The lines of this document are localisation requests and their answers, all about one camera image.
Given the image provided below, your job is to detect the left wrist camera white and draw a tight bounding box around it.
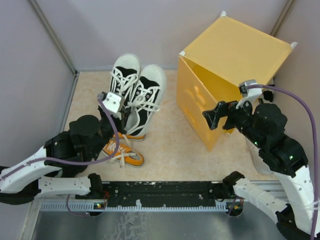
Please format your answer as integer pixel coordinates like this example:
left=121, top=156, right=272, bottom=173
left=97, top=91, right=125, bottom=120

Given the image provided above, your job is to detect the black white sneaker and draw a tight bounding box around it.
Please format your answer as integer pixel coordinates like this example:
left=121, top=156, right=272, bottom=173
left=125, top=64, right=167, bottom=137
left=109, top=53, right=141, bottom=102

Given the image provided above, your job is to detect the yellow cabinet door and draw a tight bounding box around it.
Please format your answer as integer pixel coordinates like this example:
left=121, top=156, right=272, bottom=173
left=176, top=55, right=224, bottom=152

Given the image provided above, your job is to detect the yellow shoe cabinet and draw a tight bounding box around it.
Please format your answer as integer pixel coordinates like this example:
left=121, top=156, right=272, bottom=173
left=176, top=11, right=298, bottom=152

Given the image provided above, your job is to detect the grey cable duct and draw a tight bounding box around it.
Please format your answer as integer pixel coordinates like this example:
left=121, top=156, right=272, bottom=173
left=40, top=200, right=228, bottom=213

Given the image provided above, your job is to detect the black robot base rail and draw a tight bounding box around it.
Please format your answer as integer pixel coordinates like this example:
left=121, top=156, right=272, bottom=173
left=75, top=181, right=236, bottom=208

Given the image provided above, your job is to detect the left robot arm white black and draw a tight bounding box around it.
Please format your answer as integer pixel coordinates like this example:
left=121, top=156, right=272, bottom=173
left=0, top=107, right=131, bottom=205

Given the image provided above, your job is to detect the black white striped slipper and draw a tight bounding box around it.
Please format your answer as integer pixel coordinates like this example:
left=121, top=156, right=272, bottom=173
left=262, top=90, right=274, bottom=103

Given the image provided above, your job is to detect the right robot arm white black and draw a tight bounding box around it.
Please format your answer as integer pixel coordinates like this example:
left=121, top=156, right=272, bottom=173
left=202, top=101, right=320, bottom=240

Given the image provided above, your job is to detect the orange sneaker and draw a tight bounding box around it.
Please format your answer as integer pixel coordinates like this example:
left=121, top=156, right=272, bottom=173
left=102, top=140, right=145, bottom=168
left=118, top=132, right=146, bottom=141

